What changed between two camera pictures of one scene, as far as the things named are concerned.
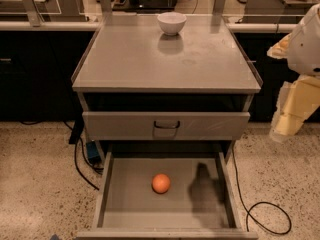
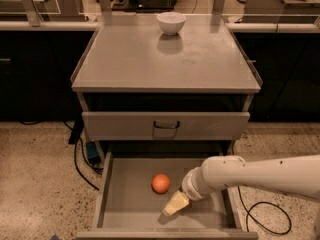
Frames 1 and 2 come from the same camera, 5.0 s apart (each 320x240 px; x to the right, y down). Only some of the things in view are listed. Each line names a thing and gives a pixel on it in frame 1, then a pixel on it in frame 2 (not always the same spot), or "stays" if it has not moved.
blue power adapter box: [93, 152] stays
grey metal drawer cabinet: [149, 96] stays
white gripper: [305, 49] -> [190, 188]
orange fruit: [161, 183] stays
